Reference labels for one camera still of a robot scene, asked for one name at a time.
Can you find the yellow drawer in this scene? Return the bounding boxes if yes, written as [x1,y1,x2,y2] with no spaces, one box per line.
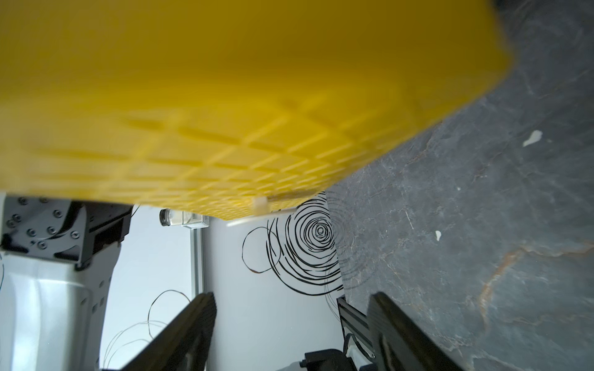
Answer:
[1,1,512,220]

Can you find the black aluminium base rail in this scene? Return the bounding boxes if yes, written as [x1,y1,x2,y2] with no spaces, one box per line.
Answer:
[337,295,375,363]

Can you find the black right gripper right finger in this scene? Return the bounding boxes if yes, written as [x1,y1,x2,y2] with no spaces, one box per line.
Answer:
[368,292,462,371]

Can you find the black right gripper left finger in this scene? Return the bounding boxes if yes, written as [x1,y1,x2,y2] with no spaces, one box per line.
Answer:
[124,292,217,371]

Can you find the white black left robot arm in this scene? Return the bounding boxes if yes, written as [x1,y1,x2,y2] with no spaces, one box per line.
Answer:
[1,195,132,370]

